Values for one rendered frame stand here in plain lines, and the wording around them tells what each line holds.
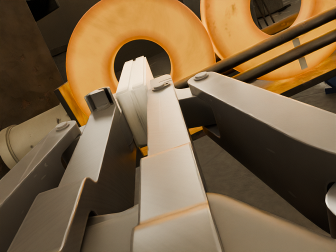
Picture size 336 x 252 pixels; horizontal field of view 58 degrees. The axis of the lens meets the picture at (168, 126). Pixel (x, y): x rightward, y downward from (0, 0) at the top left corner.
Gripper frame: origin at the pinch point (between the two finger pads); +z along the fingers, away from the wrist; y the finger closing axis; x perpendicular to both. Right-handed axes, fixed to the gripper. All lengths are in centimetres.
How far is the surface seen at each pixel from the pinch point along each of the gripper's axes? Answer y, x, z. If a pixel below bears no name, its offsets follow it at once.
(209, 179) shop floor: 3, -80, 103
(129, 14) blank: 0.0, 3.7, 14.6
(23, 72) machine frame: -19.8, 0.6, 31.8
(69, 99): -8.5, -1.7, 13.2
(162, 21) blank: 2.8, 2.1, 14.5
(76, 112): -8.4, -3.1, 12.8
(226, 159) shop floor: 14, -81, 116
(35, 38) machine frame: -16.6, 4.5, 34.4
